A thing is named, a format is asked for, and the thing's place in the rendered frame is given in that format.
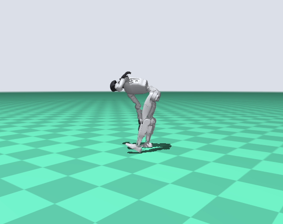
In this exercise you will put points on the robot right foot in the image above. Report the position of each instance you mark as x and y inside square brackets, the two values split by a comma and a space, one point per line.
[146, 145]

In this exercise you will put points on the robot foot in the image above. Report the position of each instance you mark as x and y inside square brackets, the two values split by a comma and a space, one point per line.
[146, 145]
[139, 149]

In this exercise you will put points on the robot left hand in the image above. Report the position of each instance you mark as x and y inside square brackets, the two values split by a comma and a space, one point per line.
[125, 75]

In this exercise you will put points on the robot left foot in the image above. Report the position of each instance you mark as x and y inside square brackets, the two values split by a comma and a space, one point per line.
[139, 149]

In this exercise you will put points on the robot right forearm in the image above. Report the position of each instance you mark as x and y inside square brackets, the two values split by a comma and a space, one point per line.
[139, 114]

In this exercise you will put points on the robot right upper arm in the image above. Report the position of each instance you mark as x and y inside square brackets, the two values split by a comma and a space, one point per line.
[134, 100]

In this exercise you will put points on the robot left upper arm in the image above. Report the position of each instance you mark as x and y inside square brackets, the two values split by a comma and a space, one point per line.
[121, 83]

